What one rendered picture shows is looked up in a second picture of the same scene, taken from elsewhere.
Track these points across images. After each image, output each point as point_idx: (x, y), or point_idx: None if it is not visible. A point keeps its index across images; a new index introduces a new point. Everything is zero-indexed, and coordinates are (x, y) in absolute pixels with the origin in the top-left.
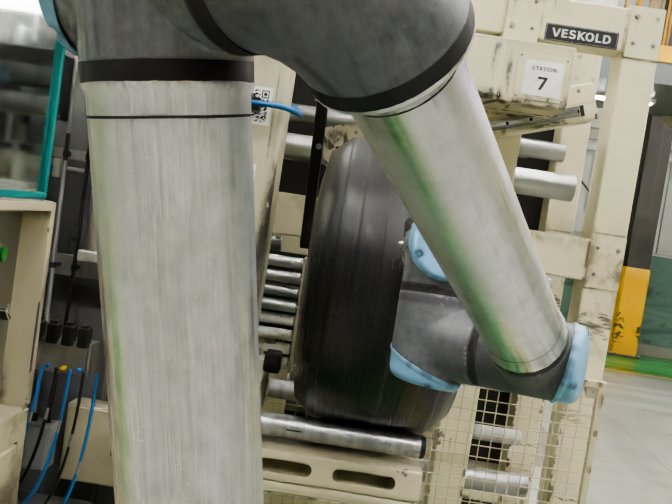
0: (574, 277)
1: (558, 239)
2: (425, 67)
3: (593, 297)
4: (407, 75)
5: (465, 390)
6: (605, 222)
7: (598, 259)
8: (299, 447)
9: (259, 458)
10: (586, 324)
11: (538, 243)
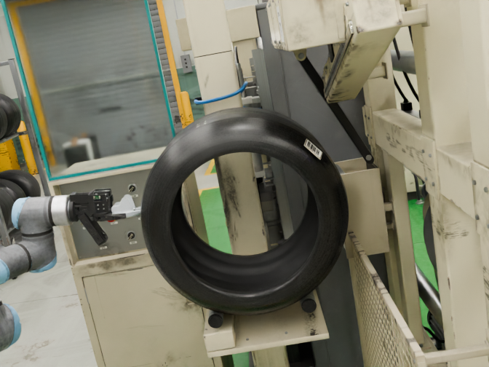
0: (473, 218)
1: (458, 166)
2: None
3: (486, 249)
4: None
5: (447, 319)
6: (476, 146)
7: (478, 198)
8: None
9: None
10: (487, 283)
11: (450, 170)
